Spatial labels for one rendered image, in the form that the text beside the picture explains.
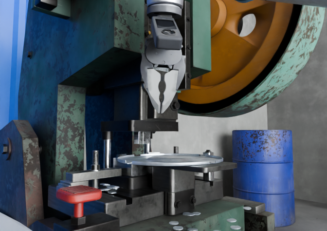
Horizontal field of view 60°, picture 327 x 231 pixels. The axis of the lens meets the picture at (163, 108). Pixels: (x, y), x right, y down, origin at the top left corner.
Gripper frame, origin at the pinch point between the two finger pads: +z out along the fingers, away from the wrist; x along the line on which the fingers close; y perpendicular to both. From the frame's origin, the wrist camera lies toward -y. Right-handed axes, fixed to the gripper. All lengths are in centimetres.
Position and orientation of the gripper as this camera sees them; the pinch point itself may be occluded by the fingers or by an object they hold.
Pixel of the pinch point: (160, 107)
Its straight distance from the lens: 58.0
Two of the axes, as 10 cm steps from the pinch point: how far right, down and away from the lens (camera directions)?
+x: -9.9, -0.4, -1.1
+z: -0.5, 10.0, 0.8
